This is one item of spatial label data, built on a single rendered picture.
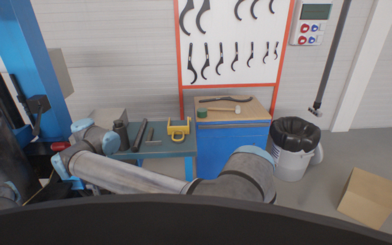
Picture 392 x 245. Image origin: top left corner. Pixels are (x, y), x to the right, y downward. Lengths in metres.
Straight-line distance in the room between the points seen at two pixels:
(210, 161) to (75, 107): 2.26
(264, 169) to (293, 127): 2.22
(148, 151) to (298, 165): 1.80
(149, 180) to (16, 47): 1.25
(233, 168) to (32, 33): 1.40
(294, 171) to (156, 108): 2.07
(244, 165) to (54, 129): 1.44
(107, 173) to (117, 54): 2.52
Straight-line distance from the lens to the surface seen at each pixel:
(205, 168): 2.23
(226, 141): 2.05
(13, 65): 1.63
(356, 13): 3.61
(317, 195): 2.76
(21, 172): 1.43
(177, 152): 1.28
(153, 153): 1.30
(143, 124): 1.55
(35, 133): 1.21
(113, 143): 0.84
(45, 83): 1.59
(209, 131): 1.95
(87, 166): 0.68
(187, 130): 1.42
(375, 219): 2.65
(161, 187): 0.48
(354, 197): 2.54
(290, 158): 2.53
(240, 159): 0.50
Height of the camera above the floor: 1.84
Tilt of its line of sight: 29 degrees down
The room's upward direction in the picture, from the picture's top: 1 degrees counter-clockwise
